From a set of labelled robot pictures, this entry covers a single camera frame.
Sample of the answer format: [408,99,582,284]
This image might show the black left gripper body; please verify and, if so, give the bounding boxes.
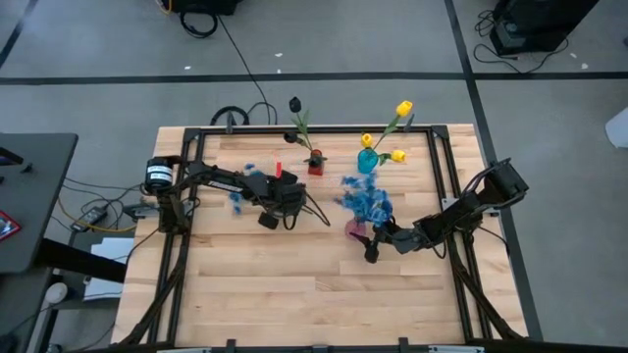
[258,174,308,229]

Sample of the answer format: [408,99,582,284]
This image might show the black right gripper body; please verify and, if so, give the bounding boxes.
[364,223,399,265]

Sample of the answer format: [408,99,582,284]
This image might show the pink glass vase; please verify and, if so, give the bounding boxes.
[343,218,369,241]

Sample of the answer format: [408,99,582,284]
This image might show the red glass vase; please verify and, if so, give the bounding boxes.
[307,149,326,177]

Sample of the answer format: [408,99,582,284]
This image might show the blue glass vase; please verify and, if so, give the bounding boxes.
[356,147,381,176]

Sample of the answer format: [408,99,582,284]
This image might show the grey power brick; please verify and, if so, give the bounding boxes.
[122,201,161,222]

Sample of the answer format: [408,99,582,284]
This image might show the white paper sheets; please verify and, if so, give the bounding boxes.
[82,237,134,301]

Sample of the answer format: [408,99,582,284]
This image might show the black power adapter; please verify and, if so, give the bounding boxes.
[70,205,109,232]

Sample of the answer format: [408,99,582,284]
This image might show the black box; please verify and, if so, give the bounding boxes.
[169,0,244,16]

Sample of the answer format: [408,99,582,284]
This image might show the black desk base beam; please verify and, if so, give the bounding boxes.
[38,237,128,284]

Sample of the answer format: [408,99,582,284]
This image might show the black desk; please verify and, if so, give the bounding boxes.
[0,131,79,275]

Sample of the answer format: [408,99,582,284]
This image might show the white round object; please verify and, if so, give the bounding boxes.
[43,282,69,305]

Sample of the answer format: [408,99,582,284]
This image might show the black equipment case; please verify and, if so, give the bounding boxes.
[489,0,601,56]

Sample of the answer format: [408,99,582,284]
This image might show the black device on desk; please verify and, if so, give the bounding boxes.
[0,145,25,167]

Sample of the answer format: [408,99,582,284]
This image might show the red green patch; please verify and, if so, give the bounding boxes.
[0,210,22,242]

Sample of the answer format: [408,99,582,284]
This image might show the black aluminium table frame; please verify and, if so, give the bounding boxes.
[117,125,529,353]

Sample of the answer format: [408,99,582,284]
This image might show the looped black cable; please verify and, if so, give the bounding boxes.
[209,104,252,127]

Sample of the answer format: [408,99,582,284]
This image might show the long black cable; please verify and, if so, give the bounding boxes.
[215,14,279,126]

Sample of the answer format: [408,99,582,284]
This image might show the coiled black cable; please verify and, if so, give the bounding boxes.
[179,10,220,39]

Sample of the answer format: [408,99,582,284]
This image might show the yellow cable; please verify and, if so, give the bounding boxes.
[57,195,138,234]

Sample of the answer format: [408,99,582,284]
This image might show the tangled black cables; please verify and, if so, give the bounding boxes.
[473,9,570,75]

